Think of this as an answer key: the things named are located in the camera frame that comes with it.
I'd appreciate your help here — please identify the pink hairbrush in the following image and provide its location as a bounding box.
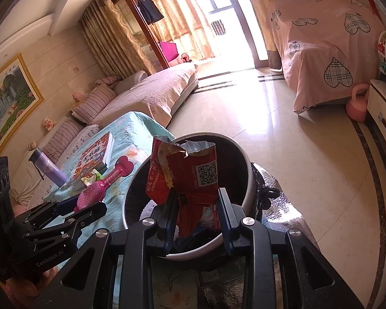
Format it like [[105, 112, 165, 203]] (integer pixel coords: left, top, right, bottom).
[[74, 155, 135, 214]]

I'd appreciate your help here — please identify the red and white book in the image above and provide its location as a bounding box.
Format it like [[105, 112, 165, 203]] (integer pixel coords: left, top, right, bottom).
[[72, 132, 115, 181]]

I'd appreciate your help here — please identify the white bin with black liner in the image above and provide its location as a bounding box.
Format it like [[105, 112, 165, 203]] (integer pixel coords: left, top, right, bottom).
[[120, 132, 282, 263]]

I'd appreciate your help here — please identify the long sofa with pink cover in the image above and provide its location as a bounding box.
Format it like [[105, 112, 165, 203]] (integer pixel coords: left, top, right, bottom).
[[10, 62, 200, 207]]

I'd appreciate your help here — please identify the purple thermos bottle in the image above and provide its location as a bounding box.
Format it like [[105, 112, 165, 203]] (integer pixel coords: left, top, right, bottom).
[[28, 147, 68, 188]]

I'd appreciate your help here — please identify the framed landscape painting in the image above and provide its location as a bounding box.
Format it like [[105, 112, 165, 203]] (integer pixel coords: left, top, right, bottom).
[[0, 53, 45, 160]]

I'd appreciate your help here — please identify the beige patterned curtain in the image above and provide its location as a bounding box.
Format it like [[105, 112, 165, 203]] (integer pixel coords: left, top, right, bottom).
[[80, 0, 157, 80]]

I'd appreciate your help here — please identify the striped pink pillow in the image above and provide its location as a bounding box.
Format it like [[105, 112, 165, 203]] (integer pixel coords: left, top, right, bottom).
[[71, 84, 117, 125], [43, 116, 84, 165]]

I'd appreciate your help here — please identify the red snack bag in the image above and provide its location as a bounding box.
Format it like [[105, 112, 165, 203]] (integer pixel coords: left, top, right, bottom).
[[147, 135, 224, 237]]

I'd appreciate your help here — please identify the person's left hand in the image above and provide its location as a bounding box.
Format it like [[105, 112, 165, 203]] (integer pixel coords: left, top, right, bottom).
[[6, 264, 60, 299]]

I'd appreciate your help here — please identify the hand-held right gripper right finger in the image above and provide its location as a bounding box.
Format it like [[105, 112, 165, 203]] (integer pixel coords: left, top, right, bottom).
[[216, 188, 365, 309]]

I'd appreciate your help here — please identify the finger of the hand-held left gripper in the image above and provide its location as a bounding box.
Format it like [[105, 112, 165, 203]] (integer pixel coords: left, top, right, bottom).
[[22, 202, 108, 243], [22, 196, 80, 223]]

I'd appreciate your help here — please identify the pink heart print sheet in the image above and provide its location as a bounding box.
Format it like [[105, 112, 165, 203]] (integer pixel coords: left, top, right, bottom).
[[267, 0, 386, 114]]

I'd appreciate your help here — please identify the light blue floral tablecloth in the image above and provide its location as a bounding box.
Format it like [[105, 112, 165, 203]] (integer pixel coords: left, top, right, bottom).
[[42, 111, 200, 309]]

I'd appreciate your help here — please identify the pink checked pillow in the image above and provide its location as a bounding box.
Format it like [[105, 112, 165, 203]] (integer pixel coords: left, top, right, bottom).
[[93, 75, 120, 88]]

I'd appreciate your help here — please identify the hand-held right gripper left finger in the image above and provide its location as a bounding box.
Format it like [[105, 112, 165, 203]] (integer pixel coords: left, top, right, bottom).
[[30, 188, 181, 309]]

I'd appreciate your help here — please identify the sheer balcony curtain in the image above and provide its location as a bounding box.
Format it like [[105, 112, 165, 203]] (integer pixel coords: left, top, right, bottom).
[[130, 0, 220, 62]]

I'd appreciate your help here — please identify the green and yellow wrapper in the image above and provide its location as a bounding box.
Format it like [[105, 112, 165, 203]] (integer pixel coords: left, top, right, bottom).
[[80, 170, 104, 187]]

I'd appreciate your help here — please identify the pink kettlebell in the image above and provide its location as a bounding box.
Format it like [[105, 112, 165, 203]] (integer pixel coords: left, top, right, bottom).
[[346, 84, 371, 123]]

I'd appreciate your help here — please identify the hanging dark garment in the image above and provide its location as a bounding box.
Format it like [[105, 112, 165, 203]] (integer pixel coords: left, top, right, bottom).
[[137, 0, 165, 24]]

